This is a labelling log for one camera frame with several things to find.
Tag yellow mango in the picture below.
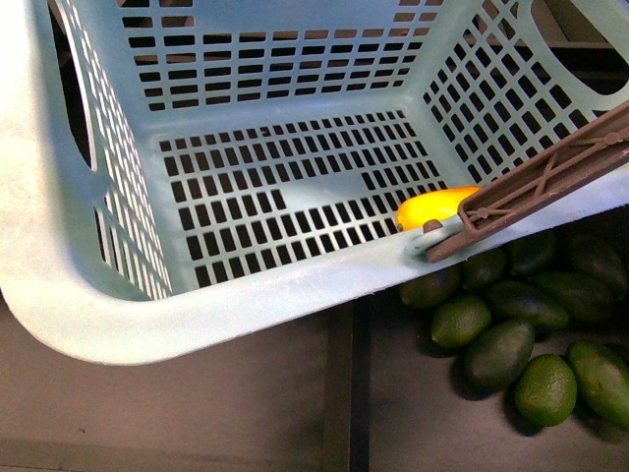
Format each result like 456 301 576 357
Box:
395 186 481 231

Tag light blue plastic basket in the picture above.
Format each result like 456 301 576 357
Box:
1 1 628 365

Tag brown basket handle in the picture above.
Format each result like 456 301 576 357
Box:
406 102 628 263

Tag green avocado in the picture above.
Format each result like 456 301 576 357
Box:
399 265 461 310
506 229 556 276
430 294 491 350
565 235 628 300
529 271 614 324
513 354 577 427
566 339 628 432
461 248 507 292
464 320 535 392
485 280 570 334

